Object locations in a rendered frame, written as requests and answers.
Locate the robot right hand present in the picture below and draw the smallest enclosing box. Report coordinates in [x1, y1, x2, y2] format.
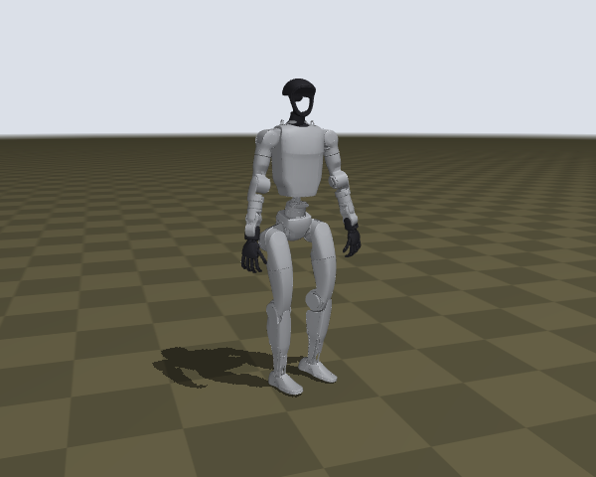
[241, 226, 267, 273]

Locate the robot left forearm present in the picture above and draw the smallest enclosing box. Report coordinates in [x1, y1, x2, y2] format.
[335, 174, 358, 226]

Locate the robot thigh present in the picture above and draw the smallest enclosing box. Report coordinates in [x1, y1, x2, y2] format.
[258, 224, 293, 320]
[304, 219, 336, 311]

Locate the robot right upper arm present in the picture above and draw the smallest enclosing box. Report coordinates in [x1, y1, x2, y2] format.
[252, 128, 281, 194]

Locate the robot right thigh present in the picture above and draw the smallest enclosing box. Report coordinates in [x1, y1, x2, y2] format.
[258, 224, 293, 320]

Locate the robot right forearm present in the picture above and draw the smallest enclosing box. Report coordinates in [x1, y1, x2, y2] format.
[244, 176, 264, 237]

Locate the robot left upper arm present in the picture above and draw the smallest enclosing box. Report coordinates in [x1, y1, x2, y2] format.
[322, 129, 349, 189]

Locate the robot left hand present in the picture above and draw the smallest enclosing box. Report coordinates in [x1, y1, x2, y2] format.
[343, 218, 361, 257]

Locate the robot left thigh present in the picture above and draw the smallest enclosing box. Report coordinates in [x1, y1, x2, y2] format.
[304, 219, 336, 311]

